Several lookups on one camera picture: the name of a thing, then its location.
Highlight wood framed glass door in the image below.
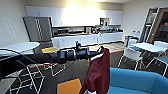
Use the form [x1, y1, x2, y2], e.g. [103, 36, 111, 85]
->
[139, 6, 161, 44]

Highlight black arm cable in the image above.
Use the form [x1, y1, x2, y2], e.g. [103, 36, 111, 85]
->
[0, 47, 78, 83]

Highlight blue sofa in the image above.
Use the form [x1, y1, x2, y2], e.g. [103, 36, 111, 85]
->
[107, 67, 168, 94]

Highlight black coffee machine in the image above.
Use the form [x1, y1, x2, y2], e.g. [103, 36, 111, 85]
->
[99, 17, 110, 34]

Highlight white kitchen counter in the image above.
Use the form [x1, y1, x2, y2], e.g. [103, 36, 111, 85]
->
[50, 30, 125, 51]

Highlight white hanger with red jacket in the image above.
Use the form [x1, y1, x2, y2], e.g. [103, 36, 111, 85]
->
[88, 33, 108, 63]

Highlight dark grey tall cabinet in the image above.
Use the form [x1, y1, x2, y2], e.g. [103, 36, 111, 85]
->
[22, 15, 53, 43]

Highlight round white table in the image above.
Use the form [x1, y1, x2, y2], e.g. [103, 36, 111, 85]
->
[0, 41, 42, 57]

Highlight white plastic chair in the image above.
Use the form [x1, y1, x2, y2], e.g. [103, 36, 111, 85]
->
[117, 47, 145, 72]

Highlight blue bin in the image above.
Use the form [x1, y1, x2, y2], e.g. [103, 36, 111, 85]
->
[124, 34, 133, 48]

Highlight white metal drying rack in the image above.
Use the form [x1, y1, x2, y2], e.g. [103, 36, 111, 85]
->
[5, 61, 47, 94]

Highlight red varsity jacket white sleeves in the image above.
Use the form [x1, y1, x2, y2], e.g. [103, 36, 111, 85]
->
[78, 47, 112, 94]

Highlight teal seat white chair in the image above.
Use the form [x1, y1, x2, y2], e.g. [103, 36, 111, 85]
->
[153, 39, 168, 48]
[128, 37, 139, 48]
[146, 54, 168, 78]

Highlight white upper kitchen cabinets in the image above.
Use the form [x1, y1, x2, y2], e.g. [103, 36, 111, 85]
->
[24, 5, 125, 28]

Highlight yellow seat wire chair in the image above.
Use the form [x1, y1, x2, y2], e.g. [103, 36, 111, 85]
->
[40, 46, 68, 78]

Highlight black microwave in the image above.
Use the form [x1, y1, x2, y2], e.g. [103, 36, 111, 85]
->
[56, 28, 70, 36]

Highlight white square table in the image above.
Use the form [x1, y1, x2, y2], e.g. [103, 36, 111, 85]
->
[131, 41, 168, 55]

